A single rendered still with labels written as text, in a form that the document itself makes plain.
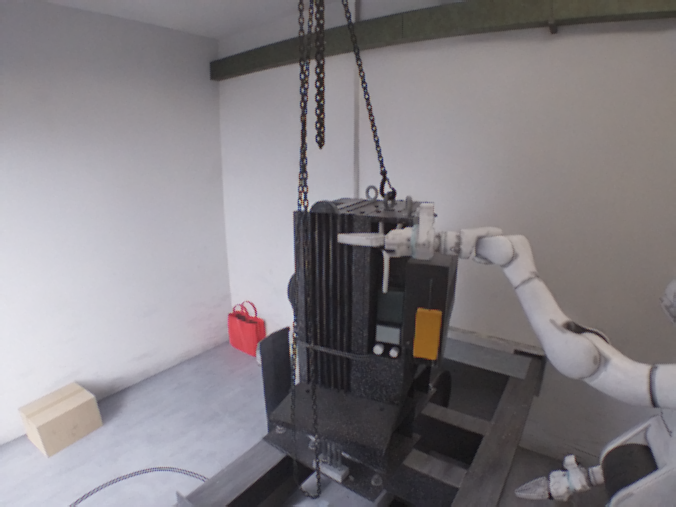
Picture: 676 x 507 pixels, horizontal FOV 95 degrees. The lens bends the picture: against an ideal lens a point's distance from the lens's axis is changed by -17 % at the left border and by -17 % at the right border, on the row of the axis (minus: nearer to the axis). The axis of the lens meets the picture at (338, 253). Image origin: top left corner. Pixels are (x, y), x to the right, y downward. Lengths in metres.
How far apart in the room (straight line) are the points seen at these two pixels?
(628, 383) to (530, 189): 1.60
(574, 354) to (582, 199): 1.52
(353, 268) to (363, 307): 0.14
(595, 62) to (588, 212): 0.77
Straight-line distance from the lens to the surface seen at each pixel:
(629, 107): 2.26
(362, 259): 1.26
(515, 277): 0.85
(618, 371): 0.79
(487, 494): 1.56
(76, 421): 3.02
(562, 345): 0.80
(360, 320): 1.34
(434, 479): 1.57
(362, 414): 1.43
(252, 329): 3.46
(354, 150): 2.58
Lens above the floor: 1.80
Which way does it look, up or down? 15 degrees down
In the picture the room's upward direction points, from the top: straight up
